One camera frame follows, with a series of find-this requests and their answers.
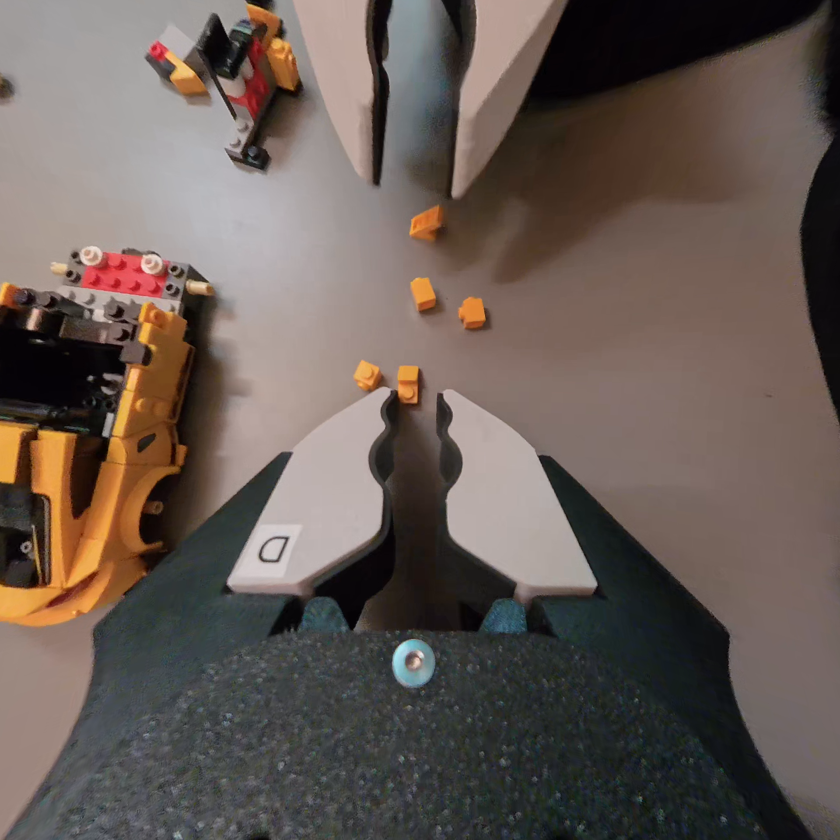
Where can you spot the red grey lego subassembly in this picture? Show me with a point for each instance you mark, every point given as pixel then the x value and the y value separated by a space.
pixel 253 85

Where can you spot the yellow black lego subassembly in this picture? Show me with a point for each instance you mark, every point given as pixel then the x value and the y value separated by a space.
pixel 177 65

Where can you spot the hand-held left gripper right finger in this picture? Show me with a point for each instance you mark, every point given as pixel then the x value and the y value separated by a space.
pixel 518 518

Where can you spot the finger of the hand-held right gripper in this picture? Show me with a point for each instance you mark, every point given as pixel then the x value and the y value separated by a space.
pixel 505 65
pixel 341 65

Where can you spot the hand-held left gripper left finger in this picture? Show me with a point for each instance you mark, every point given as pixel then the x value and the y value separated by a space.
pixel 321 512

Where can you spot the orange lego slope piece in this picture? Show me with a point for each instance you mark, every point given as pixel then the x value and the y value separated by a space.
pixel 428 222

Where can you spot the small orange lego brick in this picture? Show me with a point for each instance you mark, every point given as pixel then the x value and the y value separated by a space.
pixel 408 384
pixel 367 375
pixel 472 312
pixel 423 294

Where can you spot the yellow lego car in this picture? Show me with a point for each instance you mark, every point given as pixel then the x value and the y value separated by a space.
pixel 79 426

